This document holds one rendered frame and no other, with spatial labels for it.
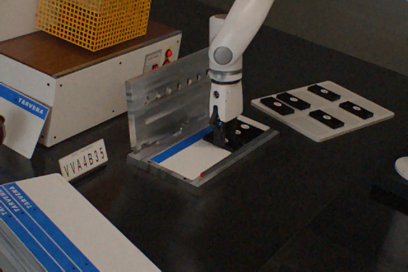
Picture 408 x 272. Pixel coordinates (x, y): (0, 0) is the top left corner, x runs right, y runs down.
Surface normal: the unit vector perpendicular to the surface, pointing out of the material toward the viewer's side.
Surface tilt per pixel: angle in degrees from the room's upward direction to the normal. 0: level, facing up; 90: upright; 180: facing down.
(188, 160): 0
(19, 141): 69
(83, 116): 90
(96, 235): 0
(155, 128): 74
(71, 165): 65
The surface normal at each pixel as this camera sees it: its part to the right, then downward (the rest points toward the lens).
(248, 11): 0.26, -0.29
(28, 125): -0.48, -0.08
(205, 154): 0.18, -0.89
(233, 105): 0.86, 0.14
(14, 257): -0.77, 0.15
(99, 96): 0.84, 0.36
